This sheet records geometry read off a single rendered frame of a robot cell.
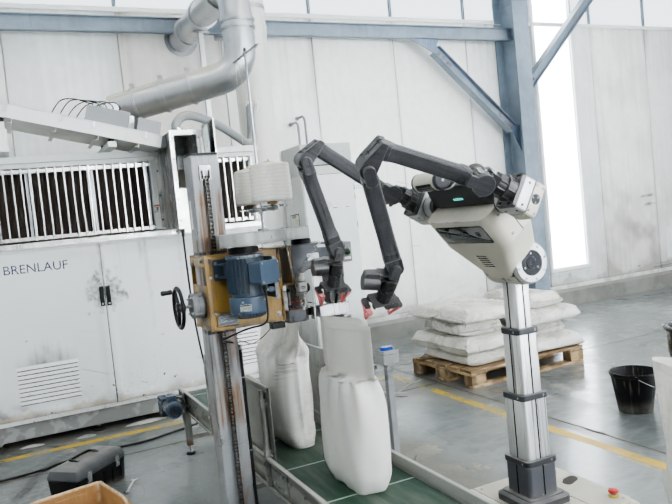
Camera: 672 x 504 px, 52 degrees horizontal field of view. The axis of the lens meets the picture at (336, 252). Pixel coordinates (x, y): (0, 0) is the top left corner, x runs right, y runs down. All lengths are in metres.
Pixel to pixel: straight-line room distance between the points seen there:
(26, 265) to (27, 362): 0.70
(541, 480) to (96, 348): 3.64
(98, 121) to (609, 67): 6.99
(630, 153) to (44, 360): 7.79
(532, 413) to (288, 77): 5.37
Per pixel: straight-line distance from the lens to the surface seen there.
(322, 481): 2.97
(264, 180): 2.75
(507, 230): 2.51
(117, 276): 5.54
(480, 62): 8.81
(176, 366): 5.70
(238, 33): 5.43
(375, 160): 2.15
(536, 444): 2.87
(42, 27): 6.88
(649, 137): 10.61
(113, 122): 5.34
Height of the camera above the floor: 1.45
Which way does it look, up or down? 3 degrees down
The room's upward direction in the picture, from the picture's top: 6 degrees counter-clockwise
